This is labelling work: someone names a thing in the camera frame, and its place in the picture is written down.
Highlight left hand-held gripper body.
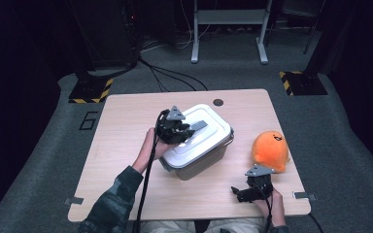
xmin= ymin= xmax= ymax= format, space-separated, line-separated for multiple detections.
xmin=156 ymin=105 xmax=187 ymax=146

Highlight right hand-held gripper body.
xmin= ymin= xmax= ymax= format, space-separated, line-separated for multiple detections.
xmin=245 ymin=163 xmax=276 ymax=202

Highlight white box lid grey handle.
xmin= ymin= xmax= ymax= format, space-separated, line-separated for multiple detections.
xmin=159 ymin=104 xmax=234 ymax=169

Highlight translucent grey storage box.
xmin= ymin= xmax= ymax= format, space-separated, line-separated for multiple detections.
xmin=159 ymin=129 xmax=235 ymax=182

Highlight orange plush toy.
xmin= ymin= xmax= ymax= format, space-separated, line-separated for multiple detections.
xmin=251 ymin=130 xmax=290 ymax=174

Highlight person's left hand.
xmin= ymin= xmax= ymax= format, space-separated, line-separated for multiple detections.
xmin=140 ymin=127 xmax=176 ymax=161

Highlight person's right hand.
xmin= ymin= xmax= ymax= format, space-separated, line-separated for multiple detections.
xmin=255 ymin=187 xmax=287 ymax=227

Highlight grey tape piece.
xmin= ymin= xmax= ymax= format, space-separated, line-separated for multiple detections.
xmin=63 ymin=196 xmax=85 ymax=207
xmin=291 ymin=191 xmax=317 ymax=201

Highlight person's legs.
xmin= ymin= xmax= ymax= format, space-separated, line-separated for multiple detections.
xmin=140 ymin=217 xmax=266 ymax=233

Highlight black stand base striped edge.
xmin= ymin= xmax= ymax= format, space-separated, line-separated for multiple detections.
xmin=68 ymin=77 xmax=115 ymax=105
xmin=279 ymin=71 xmax=328 ymax=96

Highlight right hand-held gripper black cable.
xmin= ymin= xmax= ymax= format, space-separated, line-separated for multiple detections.
xmin=254 ymin=181 xmax=324 ymax=233

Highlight hand-held gripper black cable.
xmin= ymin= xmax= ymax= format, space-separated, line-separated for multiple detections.
xmin=254 ymin=181 xmax=324 ymax=233
xmin=132 ymin=110 xmax=171 ymax=233

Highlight black floor cables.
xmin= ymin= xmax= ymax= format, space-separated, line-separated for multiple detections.
xmin=139 ymin=56 xmax=208 ymax=92

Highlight left hand-held gripper black cable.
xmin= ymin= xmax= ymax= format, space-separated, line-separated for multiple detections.
xmin=132 ymin=110 xmax=171 ymax=233

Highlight white metal desk frame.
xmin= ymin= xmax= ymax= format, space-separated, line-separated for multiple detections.
xmin=190 ymin=0 xmax=273 ymax=65

